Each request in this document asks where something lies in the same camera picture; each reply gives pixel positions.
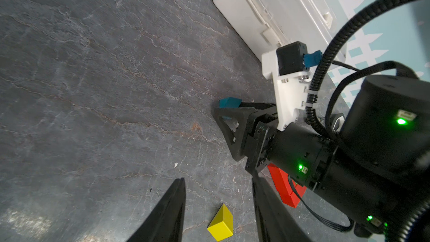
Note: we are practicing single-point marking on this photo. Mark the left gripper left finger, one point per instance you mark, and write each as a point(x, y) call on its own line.
point(165, 222)

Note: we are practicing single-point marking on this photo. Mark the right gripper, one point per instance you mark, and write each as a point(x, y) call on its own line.
point(298, 151)

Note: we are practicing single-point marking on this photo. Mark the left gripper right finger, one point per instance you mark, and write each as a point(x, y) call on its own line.
point(273, 221)

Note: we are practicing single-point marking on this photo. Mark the teal small block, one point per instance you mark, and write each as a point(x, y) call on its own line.
point(230, 102)

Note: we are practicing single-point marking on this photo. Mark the red block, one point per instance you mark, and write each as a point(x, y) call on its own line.
point(280, 179)

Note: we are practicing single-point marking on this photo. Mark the yellow small block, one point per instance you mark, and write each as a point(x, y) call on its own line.
point(222, 225)

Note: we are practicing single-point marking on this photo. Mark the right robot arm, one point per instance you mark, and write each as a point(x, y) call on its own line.
point(376, 170)

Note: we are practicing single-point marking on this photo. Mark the white plastic storage box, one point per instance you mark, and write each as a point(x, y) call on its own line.
point(265, 25)

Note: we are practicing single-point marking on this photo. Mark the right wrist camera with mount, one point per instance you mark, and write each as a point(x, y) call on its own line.
point(289, 67)

